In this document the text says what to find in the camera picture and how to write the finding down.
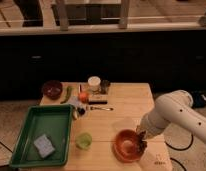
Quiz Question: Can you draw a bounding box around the dark maroon bowl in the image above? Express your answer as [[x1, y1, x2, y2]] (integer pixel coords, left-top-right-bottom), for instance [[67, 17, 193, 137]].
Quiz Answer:
[[41, 80, 63, 100]]

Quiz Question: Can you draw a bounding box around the blue grey sponge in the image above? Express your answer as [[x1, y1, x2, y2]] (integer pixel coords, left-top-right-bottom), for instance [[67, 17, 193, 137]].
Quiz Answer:
[[33, 134, 55, 158]]

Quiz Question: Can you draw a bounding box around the white lidded container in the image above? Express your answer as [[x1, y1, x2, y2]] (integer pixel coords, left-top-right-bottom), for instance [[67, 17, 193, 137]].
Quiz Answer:
[[88, 76, 101, 92]]

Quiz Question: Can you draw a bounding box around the metal spoon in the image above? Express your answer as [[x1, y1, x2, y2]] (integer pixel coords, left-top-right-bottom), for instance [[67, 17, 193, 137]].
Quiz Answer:
[[86, 106, 114, 111]]

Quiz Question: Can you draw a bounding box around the dark red grape bunch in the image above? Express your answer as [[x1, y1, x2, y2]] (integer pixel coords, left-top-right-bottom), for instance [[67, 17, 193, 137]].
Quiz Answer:
[[137, 131, 147, 153]]

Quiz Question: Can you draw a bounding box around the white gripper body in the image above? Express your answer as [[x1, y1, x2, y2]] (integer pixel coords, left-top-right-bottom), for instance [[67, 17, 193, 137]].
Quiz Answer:
[[136, 113, 163, 139]]

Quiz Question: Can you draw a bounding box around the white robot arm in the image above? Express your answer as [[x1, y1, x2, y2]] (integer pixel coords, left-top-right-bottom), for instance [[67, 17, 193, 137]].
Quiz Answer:
[[136, 90, 206, 144]]

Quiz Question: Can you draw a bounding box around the black cable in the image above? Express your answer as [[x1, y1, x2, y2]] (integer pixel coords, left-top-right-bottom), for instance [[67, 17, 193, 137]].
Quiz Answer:
[[164, 134, 195, 152]]

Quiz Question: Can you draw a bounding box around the orange fruit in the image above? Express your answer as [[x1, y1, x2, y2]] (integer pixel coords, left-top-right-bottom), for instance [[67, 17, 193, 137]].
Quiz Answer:
[[78, 92, 88, 103]]

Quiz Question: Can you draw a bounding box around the dark glass jar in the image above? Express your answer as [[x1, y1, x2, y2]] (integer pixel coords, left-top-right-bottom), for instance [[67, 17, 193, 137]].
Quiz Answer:
[[100, 80, 110, 94]]

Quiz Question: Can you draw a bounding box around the green cup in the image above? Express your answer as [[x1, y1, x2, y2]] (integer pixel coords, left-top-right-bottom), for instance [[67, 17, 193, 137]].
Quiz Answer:
[[75, 133, 92, 150]]

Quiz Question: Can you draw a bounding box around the red bowl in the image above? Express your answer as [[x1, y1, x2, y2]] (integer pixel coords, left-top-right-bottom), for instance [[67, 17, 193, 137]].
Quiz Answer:
[[112, 129, 144, 163]]

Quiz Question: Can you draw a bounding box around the black brush block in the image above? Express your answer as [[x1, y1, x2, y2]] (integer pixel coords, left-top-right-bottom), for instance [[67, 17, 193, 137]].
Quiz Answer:
[[88, 95, 108, 104]]

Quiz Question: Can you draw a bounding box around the white cloth with dark object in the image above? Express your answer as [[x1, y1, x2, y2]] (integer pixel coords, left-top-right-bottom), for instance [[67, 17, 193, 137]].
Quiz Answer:
[[67, 96, 86, 120]]

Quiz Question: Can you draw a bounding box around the green plastic tray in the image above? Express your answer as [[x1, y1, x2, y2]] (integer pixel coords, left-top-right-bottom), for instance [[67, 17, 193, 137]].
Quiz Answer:
[[9, 105, 73, 168]]

